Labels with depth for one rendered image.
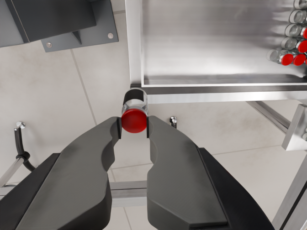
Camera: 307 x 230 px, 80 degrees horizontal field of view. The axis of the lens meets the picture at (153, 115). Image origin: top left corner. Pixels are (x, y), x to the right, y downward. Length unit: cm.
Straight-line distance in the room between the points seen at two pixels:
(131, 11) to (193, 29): 11
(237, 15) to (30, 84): 135
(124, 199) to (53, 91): 87
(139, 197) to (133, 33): 94
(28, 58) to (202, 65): 123
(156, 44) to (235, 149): 154
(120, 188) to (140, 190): 12
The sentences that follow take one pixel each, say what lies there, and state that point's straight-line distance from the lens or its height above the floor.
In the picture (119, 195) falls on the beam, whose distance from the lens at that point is 117.
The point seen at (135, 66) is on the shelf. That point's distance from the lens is 38.
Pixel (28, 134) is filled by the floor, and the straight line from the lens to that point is 174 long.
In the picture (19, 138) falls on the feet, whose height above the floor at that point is 9.
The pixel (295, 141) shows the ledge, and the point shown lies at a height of 88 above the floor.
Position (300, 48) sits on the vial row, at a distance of 42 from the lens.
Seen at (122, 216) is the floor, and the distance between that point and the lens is 231.
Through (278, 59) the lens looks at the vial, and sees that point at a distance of 42.
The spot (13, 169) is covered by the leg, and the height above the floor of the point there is 26.
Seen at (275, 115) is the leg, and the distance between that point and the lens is 90.
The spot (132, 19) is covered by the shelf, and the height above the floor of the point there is 88.
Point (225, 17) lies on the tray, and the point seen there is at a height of 88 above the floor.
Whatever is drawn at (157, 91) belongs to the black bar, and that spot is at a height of 90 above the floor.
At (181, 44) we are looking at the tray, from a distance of 37.
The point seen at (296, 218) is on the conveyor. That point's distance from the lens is 83.
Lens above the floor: 124
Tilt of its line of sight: 61 degrees down
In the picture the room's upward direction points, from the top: 173 degrees clockwise
